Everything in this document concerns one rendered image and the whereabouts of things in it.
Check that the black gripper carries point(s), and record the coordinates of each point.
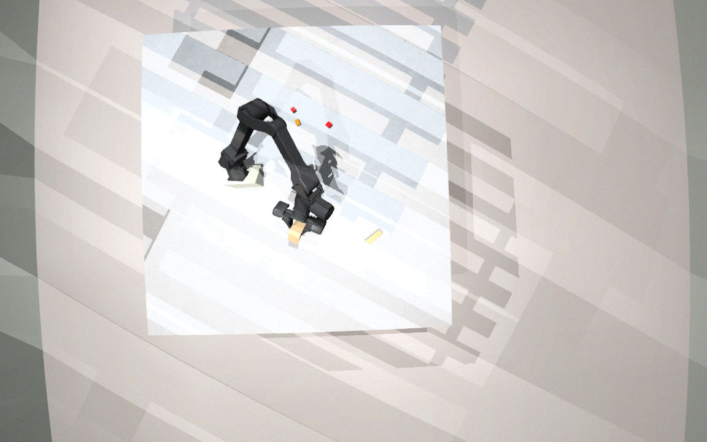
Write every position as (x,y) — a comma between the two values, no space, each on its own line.
(315,225)

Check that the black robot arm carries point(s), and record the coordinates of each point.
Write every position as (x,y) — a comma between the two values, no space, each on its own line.
(251,116)

